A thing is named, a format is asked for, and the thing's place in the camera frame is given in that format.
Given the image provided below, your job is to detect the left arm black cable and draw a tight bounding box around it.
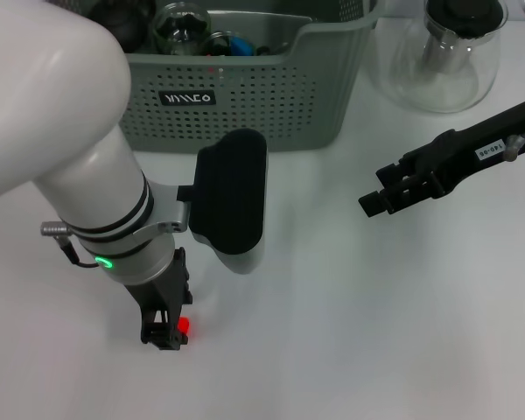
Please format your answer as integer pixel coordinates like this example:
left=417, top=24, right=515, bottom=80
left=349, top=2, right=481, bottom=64
left=39, top=220, right=104, bottom=270

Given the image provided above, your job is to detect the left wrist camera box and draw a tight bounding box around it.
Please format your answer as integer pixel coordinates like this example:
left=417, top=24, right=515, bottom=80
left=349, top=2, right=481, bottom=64
left=177, top=129, right=271, bottom=277

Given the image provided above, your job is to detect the black round teapot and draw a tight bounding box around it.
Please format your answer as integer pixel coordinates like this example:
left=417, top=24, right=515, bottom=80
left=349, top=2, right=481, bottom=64
left=89, top=0, right=155, bottom=50

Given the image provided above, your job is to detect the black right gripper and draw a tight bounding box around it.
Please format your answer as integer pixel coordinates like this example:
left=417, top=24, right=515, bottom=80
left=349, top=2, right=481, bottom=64
left=358, top=99, right=525, bottom=219

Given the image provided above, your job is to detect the blue square building plate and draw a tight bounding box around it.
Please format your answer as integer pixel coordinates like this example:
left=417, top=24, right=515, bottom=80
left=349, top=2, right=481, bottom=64
left=227, top=37, right=253, bottom=57

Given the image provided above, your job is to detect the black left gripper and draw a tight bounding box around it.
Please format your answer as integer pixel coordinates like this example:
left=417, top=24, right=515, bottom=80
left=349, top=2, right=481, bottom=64
left=122, top=247, right=194, bottom=353

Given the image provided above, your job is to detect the grey perforated storage bin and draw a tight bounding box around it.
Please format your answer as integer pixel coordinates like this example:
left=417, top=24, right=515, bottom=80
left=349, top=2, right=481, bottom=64
left=87, top=0, right=389, bottom=153

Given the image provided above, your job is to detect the glass teapot steel infuser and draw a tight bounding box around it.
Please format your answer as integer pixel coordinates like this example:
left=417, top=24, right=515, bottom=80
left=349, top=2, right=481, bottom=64
left=371, top=0, right=508, bottom=115

